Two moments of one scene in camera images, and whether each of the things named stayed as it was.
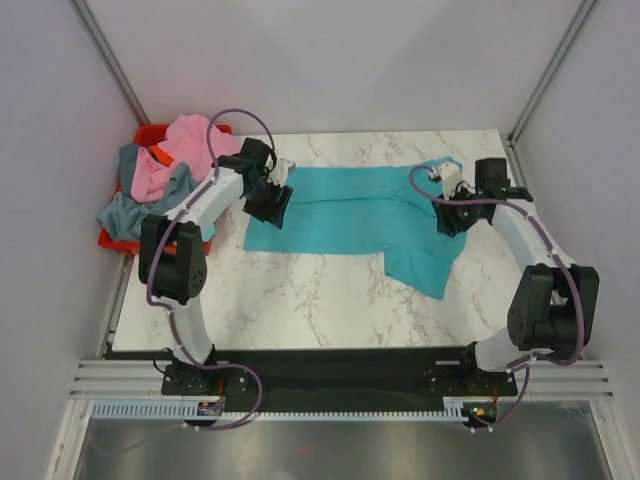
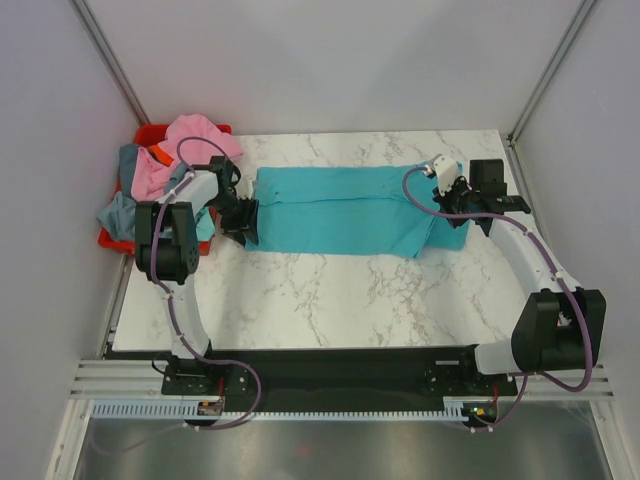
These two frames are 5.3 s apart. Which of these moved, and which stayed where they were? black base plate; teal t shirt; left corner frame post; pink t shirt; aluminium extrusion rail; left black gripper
Moved: teal t shirt; left black gripper
Stayed: aluminium extrusion rail; black base plate; pink t shirt; left corner frame post
